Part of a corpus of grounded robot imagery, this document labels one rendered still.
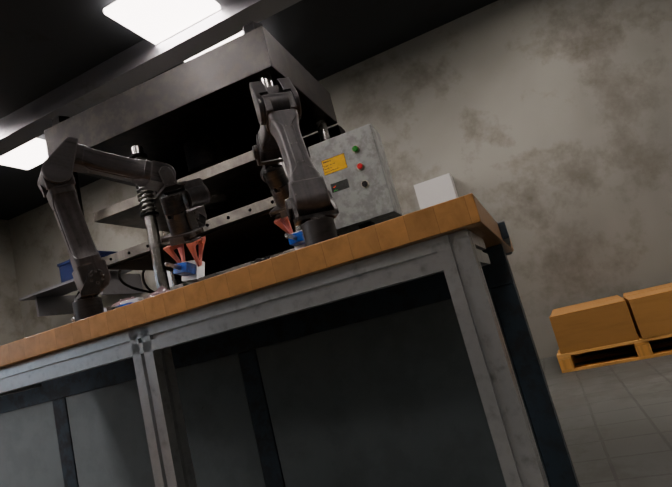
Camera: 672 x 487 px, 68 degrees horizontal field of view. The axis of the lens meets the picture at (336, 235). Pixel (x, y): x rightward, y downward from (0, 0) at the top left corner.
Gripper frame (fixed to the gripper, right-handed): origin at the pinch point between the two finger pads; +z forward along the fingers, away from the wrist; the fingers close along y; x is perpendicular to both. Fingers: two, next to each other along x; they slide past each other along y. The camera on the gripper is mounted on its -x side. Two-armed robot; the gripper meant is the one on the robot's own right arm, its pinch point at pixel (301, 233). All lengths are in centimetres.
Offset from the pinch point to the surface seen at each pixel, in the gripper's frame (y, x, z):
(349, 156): -2, -84, -4
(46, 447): 87, 31, 28
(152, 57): 145, -240, -103
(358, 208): 0, -73, 17
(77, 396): 73, 26, 18
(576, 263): -102, -277, 172
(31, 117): 277, -249, -106
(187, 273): 28.1, 15.7, -3.7
